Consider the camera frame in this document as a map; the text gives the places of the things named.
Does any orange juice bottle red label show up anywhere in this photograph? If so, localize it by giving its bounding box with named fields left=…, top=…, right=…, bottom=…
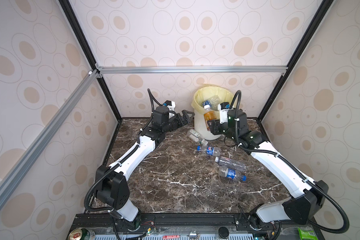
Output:
left=204, top=104, right=216, bottom=131

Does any black right corner post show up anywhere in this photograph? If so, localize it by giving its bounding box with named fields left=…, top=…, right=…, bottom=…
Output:
left=257, top=0, right=335, bottom=123

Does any clear bottle blue cap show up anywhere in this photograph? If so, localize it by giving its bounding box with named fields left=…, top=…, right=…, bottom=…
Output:
left=219, top=166, right=247, bottom=182

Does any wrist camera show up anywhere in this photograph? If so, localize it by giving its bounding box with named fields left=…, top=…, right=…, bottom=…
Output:
left=163, top=101, right=176, bottom=114
left=218, top=102, right=230, bottom=124

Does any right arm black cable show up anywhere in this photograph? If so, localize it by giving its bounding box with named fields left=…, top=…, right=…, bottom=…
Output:
left=227, top=89, right=350, bottom=234

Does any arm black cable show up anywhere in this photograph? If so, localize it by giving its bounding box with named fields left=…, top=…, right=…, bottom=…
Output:
left=83, top=88, right=164, bottom=213
left=227, top=89, right=350, bottom=234

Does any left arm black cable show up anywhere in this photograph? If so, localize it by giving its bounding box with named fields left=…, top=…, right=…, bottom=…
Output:
left=83, top=88, right=164, bottom=213

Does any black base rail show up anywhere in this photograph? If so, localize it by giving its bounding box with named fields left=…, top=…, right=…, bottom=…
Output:
left=69, top=213, right=324, bottom=240

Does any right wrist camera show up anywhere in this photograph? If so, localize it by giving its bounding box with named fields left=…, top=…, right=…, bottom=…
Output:
left=218, top=102, right=230, bottom=124

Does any horizontal aluminium rail back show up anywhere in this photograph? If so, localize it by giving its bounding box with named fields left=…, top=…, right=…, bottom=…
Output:
left=98, top=66, right=288, bottom=75

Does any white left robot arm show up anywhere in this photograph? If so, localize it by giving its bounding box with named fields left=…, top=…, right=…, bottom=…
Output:
left=86, top=105, right=195, bottom=222

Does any black corner frame post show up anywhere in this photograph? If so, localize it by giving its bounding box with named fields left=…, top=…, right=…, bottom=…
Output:
left=57, top=0, right=123, bottom=123

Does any green packet bottom right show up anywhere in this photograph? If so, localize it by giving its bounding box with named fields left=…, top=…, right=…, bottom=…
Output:
left=298, top=228, right=318, bottom=240

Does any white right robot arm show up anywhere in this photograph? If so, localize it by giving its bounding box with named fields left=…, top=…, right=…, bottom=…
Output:
left=207, top=109, right=325, bottom=228

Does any blue label bottle white cap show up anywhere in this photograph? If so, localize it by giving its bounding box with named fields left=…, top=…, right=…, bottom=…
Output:
left=202, top=95, right=221, bottom=111

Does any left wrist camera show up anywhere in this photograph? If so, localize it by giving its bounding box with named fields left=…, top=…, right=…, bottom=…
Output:
left=163, top=101, right=176, bottom=114

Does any clear square bottle green label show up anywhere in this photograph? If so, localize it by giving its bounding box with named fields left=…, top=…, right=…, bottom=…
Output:
left=187, top=129, right=208, bottom=147

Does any green beer can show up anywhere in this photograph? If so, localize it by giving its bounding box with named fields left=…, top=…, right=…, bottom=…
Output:
left=68, top=228, right=95, bottom=240

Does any white ribbed waste bin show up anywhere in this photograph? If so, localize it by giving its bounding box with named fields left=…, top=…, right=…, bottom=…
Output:
left=194, top=110, right=222, bottom=141

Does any diagonal aluminium rail left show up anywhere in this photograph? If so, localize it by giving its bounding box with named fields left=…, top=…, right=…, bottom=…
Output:
left=0, top=69, right=100, bottom=211

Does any clear bottle dark label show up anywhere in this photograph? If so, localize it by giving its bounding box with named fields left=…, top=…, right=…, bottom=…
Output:
left=215, top=156, right=247, bottom=172

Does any Pepsi label clear bottle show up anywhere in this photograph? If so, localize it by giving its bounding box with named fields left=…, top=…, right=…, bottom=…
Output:
left=197, top=146, right=221, bottom=157

